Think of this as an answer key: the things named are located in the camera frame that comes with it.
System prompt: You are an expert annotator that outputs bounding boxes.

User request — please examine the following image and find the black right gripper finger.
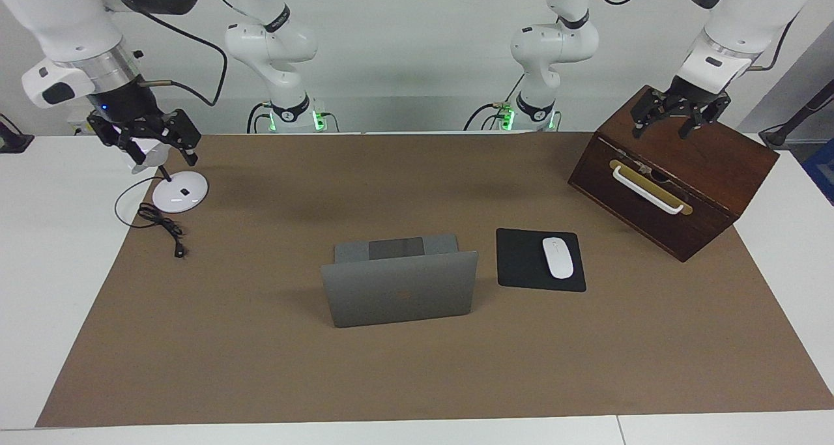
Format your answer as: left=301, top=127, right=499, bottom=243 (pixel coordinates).
left=88, top=116, right=147, bottom=165
left=160, top=109, right=201, bottom=167

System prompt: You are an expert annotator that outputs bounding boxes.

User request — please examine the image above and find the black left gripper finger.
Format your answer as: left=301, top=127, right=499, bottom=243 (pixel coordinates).
left=631, top=93, right=665, bottom=137
left=679, top=96, right=732, bottom=139

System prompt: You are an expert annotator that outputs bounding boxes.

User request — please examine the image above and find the grey Apple laptop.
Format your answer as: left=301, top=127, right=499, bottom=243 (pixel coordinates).
left=319, top=234, right=480, bottom=329

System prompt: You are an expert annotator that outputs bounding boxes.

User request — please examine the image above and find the dark brown wooden box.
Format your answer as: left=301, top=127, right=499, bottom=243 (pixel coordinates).
left=567, top=85, right=781, bottom=263

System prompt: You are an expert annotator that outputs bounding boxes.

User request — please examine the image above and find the white desk lamp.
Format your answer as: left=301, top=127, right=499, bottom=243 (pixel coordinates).
left=121, top=139, right=209, bottom=214

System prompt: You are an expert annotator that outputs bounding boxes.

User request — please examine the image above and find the black tripod stand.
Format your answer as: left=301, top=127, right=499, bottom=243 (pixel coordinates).
left=759, top=79, right=834, bottom=149

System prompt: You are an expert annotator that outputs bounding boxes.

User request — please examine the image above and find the black stand base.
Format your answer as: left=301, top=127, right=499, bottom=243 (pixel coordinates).
left=0, top=114, right=35, bottom=154

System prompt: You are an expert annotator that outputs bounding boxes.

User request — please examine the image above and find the blue crate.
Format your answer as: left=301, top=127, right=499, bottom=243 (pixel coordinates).
left=803, top=137, right=834, bottom=206

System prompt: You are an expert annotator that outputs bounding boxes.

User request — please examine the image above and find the white computer mouse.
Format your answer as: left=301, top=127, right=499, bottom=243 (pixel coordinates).
left=542, top=237, right=575, bottom=280

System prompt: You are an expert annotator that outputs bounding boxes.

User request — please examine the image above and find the black mouse pad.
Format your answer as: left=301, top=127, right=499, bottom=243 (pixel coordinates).
left=495, top=228, right=587, bottom=293

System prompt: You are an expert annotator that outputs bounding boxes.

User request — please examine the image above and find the brown table mat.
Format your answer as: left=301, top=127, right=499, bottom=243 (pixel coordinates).
left=36, top=132, right=834, bottom=427

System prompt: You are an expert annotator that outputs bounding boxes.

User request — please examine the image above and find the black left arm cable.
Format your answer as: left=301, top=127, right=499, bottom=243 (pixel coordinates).
left=590, top=0, right=818, bottom=72

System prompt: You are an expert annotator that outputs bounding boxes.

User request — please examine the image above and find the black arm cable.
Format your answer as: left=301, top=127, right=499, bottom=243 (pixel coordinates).
left=134, top=0, right=268, bottom=107
left=590, top=0, right=818, bottom=72

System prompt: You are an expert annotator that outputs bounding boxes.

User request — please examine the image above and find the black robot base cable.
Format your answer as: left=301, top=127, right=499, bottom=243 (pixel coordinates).
left=246, top=102, right=274, bottom=134
left=464, top=74, right=525, bottom=133

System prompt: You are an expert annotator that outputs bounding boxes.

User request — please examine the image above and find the white box handle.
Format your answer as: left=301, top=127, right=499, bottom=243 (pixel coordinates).
left=612, top=165, right=685, bottom=215

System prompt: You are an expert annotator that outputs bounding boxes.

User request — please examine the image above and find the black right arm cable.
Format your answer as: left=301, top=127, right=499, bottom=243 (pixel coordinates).
left=134, top=0, right=268, bottom=107

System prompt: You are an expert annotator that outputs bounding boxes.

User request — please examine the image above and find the black lamp power cable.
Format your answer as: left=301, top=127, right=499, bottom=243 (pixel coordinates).
left=114, top=177, right=188, bottom=259

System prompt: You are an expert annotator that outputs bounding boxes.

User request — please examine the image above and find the brass handle plate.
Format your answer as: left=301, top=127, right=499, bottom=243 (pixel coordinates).
left=609, top=159, right=693, bottom=216

